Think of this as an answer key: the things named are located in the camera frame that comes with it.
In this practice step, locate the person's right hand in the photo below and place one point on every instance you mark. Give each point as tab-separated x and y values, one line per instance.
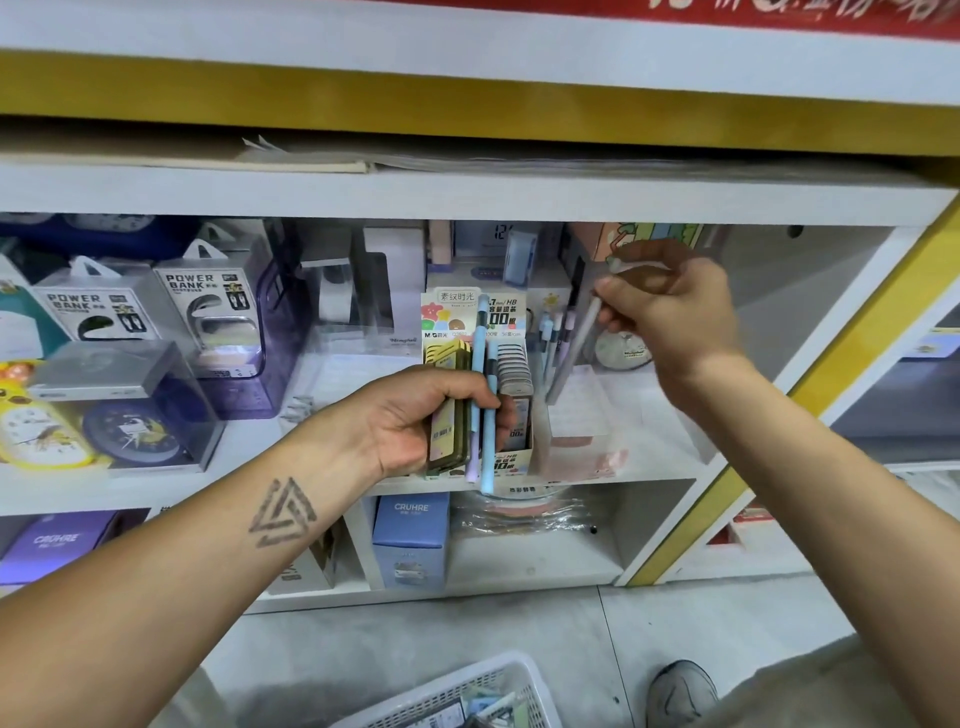
682	315

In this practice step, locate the person's left hand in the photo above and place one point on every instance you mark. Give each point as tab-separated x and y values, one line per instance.
405	427

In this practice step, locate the person's right fingers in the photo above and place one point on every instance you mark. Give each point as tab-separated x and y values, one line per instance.
626	304

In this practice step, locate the person's left thumb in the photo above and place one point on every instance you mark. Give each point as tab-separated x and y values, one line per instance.
450	384

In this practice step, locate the light blue pen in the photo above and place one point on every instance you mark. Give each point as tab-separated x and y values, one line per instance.
478	337
489	457

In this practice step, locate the olive green case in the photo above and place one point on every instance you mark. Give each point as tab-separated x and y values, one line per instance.
448	439

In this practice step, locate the grey pen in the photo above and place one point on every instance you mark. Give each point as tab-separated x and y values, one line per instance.
574	352

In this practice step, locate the person's right forearm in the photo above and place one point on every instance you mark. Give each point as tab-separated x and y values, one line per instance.
810	480

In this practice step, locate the person's left forearm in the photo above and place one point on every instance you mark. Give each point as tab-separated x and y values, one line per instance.
187	585

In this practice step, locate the white round clock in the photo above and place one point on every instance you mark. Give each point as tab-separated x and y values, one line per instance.
624	352

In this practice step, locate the white cardboard display box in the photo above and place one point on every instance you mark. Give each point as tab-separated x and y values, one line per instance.
442	319

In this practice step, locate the row of grey lead cases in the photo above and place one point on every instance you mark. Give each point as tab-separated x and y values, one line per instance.
516	367

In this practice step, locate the orange cartoon box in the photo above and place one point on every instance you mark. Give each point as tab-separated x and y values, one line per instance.
600	240

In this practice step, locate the small light blue box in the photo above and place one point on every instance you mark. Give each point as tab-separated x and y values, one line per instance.
521	255

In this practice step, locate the clear pen holder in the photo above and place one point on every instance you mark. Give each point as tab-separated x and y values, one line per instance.
589	427

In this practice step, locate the clear plastic box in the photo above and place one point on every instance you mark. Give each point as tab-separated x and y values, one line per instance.
337	300

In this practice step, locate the digital clock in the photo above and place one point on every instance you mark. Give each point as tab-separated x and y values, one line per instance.
484	240

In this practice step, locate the plastic wrapped pink item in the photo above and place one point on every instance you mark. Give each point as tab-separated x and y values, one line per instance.
525	514

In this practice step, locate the metal clips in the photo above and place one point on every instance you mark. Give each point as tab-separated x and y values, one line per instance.
298	407

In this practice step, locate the light blue carton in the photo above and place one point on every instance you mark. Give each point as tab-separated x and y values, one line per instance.
411	536

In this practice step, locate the stack of paper sheets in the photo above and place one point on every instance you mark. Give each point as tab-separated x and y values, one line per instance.
562	159

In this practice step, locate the purple transparent box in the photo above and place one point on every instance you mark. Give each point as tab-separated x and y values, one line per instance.
281	330

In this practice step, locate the white shelf unit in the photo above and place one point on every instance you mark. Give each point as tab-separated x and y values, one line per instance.
450	193

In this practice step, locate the white and black carton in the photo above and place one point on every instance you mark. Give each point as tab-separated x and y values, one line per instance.
307	562

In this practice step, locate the red and white box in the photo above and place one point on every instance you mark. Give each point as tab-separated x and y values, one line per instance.
750	521

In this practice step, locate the large power bank box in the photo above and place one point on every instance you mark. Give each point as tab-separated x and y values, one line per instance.
210	307

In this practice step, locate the white plastic basket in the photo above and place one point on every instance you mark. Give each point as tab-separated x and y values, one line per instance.
465	690

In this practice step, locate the dark blue round clock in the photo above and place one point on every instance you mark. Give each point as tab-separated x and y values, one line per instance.
139	435

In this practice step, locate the red banner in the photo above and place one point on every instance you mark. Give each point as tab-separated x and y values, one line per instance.
750	13

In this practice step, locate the clear box with silver lid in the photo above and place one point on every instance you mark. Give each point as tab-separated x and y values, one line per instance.
112	375

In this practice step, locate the small power bank box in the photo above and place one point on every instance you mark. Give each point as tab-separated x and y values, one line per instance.
94	304

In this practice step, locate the person's grey shoe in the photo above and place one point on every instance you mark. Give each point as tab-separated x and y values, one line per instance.
681	697

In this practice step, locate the dark blue box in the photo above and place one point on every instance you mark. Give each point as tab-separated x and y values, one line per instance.
90	234

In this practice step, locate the yellow alarm clock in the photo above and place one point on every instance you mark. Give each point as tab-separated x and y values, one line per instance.
37	431

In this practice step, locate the purple carton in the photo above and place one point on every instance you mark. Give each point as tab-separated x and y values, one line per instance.
56	544

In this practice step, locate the teal and white box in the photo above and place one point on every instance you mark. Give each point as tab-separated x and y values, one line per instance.
22	319

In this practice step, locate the person's beige trousers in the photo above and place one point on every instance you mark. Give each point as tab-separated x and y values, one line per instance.
840	686

